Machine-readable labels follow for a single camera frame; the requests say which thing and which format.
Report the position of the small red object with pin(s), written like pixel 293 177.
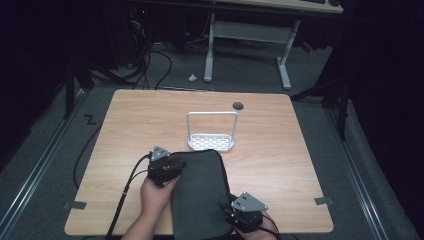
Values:
pixel 306 46

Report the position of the metal floor rail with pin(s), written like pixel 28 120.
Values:
pixel 36 173
pixel 356 173

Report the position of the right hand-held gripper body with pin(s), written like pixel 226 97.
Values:
pixel 246 216

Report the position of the grey desk with white legs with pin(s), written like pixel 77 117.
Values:
pixel 253 31

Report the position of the person's right hand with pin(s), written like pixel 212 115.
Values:
pixel 263 233

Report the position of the grey tape piece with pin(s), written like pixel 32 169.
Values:
pixel 323 200
pixel 76 205

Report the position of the black round table grommet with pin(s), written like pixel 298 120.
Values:
pixel 237 106

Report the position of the black metal stand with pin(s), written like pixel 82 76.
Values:
pixel 69 93
pixel 343 113

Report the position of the person's left hand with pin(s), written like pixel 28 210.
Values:
pixel 155 200

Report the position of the dark grey cloth bag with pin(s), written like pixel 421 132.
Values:
pixel 200 193

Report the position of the dark computer tower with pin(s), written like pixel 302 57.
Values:
pixel 126 33

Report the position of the white crumpled paper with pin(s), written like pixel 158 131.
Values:
pixel 192 78

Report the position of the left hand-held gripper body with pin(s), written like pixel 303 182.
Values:
pixel 161 170

